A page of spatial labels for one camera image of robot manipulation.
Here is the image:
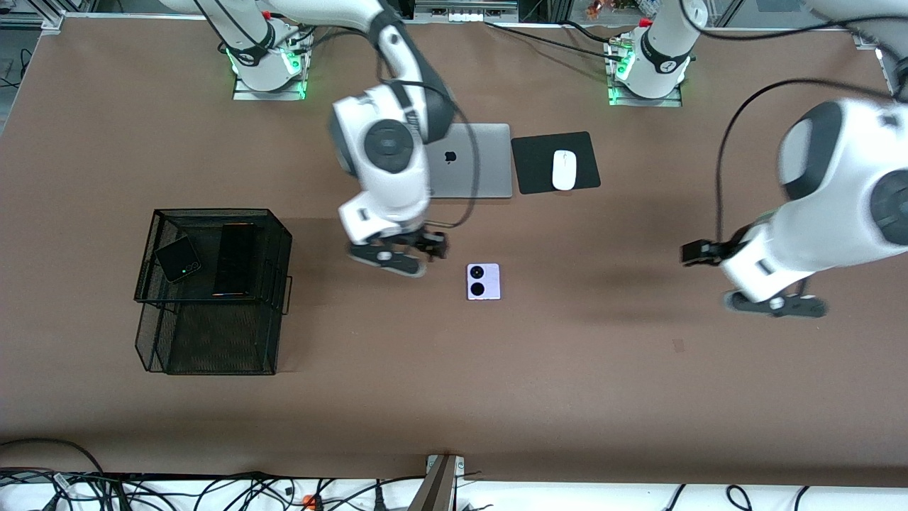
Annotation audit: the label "lavender flip phone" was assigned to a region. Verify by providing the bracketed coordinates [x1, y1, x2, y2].
[465, 262, 502, 302]

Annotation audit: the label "long black smartphone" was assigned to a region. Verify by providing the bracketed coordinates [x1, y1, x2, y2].
[212, 221, 258, 298]

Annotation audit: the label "black flip phone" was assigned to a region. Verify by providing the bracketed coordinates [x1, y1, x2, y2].
[153, 235, 202, 285]

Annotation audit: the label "grey closed laptop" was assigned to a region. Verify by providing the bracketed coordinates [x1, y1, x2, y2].
[424, 123, 514, 200]

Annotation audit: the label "black mouse pad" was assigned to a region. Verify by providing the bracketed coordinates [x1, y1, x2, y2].
[510, 131, 602, 196]

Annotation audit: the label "white computer mouse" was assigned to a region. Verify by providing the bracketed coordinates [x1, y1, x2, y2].
[551, 148, 577, 192]

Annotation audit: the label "white power strip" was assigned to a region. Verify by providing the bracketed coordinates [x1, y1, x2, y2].
[414, 0, 519, 24]

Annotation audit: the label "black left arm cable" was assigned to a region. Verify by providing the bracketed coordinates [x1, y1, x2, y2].
[714, 0, 896, 246]

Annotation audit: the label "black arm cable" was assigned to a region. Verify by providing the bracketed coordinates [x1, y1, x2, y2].
[714, 0, 896, 246]
[387, 77, 484, 229]

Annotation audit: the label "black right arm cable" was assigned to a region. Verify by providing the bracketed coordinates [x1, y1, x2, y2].
[387, 77, 484, 229]

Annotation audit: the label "black wire mesh basket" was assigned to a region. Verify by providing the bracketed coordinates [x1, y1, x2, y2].
[133, 207, 294, 377]

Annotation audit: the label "black cable on table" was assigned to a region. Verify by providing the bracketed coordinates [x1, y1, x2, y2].
[484, 21, 626, 66]

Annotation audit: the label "aluminium mount post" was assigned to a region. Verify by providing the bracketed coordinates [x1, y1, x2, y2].
[408, 454, 466, 511]

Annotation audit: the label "tangled black floor cables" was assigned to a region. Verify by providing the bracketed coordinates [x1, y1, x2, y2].
[0, 468, 499, 511]

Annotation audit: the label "aluminium frame profile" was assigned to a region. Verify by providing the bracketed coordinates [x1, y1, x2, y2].
[26, 7, 67, 33]

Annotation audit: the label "grey floor cable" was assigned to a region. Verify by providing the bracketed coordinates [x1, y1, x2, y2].
[0, 438, 106, 475]

